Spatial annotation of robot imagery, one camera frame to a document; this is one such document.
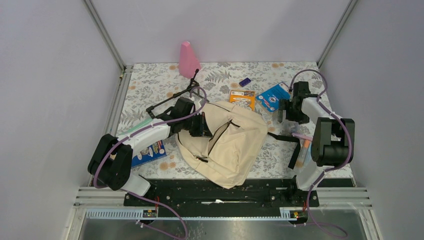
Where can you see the orange booklet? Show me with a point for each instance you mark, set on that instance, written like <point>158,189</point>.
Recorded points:
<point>243,98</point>

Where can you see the green tube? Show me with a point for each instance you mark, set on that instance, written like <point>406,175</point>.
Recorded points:
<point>136,127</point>

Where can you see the beige canvas backpack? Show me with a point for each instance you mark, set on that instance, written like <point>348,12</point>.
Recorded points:
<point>238,135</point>

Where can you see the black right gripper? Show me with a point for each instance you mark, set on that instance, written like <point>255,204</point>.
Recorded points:
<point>284,104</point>

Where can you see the pink cone-shaped object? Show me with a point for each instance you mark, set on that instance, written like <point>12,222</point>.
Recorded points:
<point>188,62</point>

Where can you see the black compass tool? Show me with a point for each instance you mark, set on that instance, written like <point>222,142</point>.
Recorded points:
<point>193,83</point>

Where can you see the blue picture book left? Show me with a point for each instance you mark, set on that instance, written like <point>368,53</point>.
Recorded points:
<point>151,153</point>

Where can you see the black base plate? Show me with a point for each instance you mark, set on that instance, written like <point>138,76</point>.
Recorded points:
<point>192,198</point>

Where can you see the small purple box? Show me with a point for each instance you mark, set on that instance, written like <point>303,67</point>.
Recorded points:
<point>245,82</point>

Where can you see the clear pen pack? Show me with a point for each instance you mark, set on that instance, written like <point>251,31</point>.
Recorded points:
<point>304,157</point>

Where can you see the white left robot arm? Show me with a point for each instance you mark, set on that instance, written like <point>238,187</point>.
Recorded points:
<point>111,162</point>

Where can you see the blue booklet right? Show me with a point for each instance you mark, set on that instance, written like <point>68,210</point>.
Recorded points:
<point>270,98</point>

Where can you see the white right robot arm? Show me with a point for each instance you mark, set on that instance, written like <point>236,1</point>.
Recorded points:
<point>332,145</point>

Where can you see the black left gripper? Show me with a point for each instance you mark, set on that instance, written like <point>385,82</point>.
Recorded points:
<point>203,130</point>

